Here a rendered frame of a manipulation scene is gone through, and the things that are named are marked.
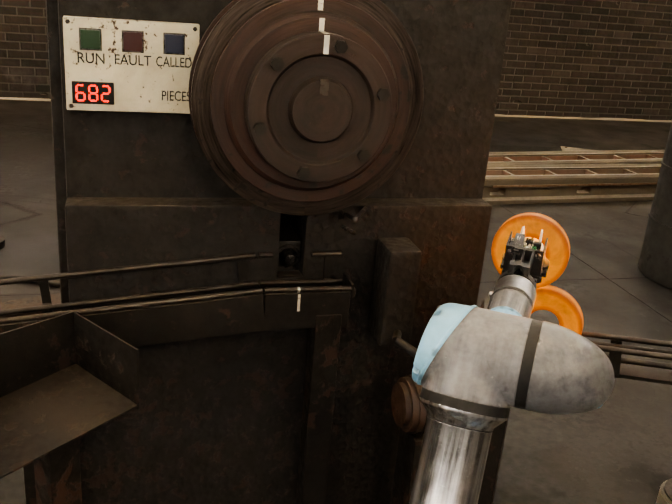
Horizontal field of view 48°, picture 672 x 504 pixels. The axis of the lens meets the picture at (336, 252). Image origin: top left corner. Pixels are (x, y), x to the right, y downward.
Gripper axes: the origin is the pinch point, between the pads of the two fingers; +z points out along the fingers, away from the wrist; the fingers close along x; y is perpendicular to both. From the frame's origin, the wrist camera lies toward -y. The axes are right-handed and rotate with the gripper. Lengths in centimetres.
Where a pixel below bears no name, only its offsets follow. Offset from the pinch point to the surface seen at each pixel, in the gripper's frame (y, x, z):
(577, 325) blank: -13.9, -12.0, -6.1
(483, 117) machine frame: 11.9, 17.6, 30.3
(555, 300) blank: -9.7, -6.8, -4.9
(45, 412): -11, 72, -66
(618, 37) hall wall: -194, 0, 739
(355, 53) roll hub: 38, 36, -6
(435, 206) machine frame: -4.6, 23.9, 14.6
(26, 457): -9, 67, -76
